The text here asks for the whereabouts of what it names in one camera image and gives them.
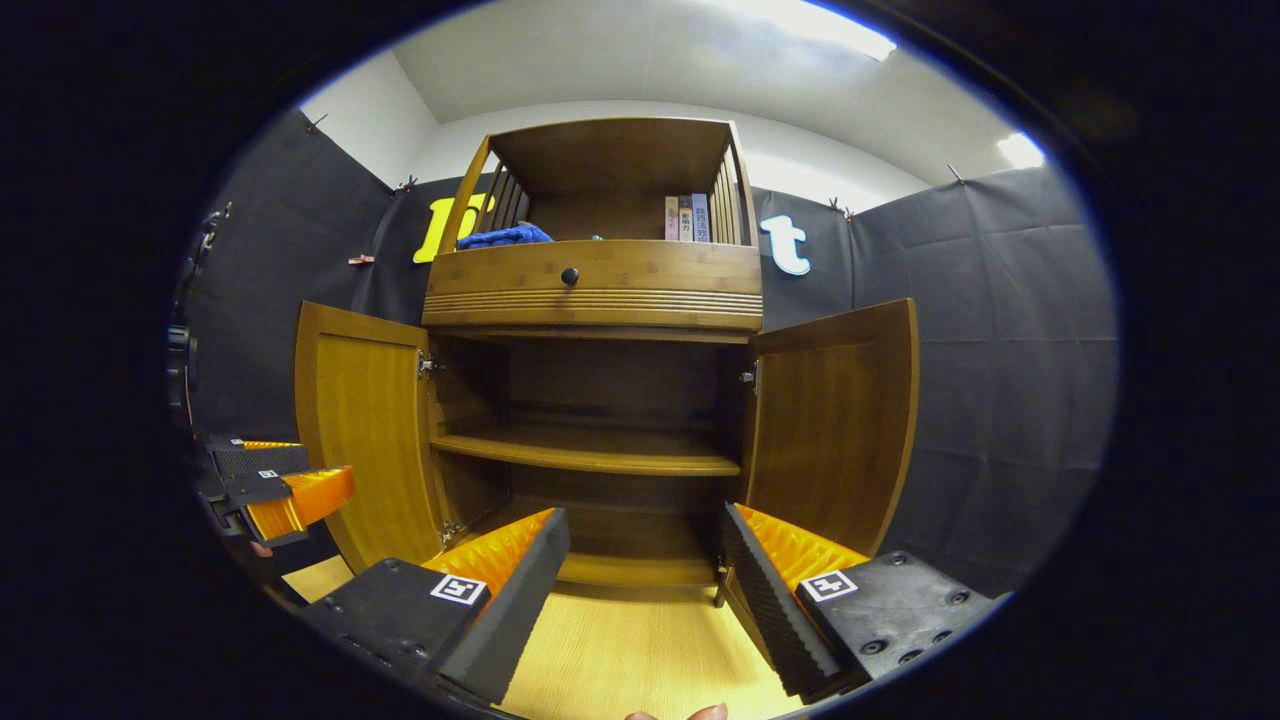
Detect black cable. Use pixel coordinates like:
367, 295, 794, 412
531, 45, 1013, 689
178, 203, 233, 321

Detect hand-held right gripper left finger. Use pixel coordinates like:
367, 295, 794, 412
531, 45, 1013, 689
298, 507, 572, 709

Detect wooden shoe cabinet door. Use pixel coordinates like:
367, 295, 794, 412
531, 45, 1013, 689
722, 297, 920, 669
293, 302, 453, 574

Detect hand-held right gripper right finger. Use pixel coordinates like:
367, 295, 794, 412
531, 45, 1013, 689
722, 500, 1004, 703

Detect blue towel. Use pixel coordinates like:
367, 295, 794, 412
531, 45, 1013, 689
455, 223, 554, 251

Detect small ceiling light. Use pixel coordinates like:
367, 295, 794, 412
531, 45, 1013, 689
996, 131, 1048, 170

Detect wooden double-door shoe cabinet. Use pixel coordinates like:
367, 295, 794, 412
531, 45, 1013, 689
420, 117, 766, 606

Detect wooden drawer with black knob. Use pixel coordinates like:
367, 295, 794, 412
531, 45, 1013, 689
421, 239, 765, 332

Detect long ceiling light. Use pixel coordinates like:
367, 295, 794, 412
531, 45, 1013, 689
700, 0, 899, 62

